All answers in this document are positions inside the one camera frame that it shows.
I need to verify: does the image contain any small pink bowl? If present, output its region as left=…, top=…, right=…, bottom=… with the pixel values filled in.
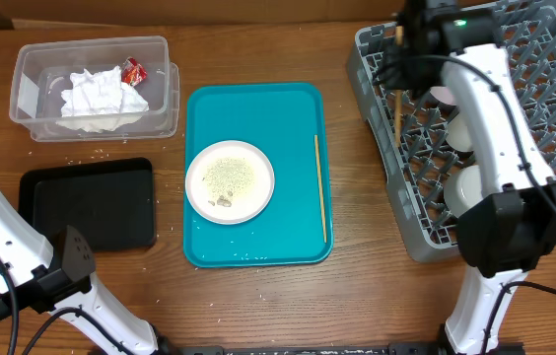
left=430, top=86, right=456, bottom=107

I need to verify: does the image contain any white cup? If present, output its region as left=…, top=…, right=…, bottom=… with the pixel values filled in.
left=446, top=112, right=473, bottom=152

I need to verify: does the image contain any grey saucer bowl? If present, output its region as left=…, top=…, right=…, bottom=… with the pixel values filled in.
left=444, top=165, right=482, bottom=218

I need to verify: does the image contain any large white plate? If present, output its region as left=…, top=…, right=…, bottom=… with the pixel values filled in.
left=185, top=140, right=275, bottom=225

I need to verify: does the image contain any red snack wrapper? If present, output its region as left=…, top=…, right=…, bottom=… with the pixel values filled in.
left=121, top=57, right=148, bottom=87

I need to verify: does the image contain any white napkin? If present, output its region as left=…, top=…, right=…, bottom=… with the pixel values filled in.
left=57, top=66, right=150, bottom=133

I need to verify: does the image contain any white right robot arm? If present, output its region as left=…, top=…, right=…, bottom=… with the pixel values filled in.
left=373, top=1, right=556, bottom=354

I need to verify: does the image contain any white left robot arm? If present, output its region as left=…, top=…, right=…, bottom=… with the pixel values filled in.
left=0, top=191, right=178, bottom=354

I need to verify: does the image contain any grey dishwasher rack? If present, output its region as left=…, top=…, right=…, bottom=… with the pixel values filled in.
left=347, top=1, right=556, bottom=262

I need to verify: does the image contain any clear plastic waste bin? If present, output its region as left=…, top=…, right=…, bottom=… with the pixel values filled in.
left=10, top=36, right=179, bottom=142

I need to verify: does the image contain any teal serving tray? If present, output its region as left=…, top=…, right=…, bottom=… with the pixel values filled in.
left=183, top=83, right=334, bottom=268

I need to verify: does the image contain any black tray bin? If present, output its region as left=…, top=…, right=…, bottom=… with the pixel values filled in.
left=18, top=158, right=157, bottom=252

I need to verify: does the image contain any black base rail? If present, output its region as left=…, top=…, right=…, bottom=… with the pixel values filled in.
left=88, top=342, right=525, bottom=355

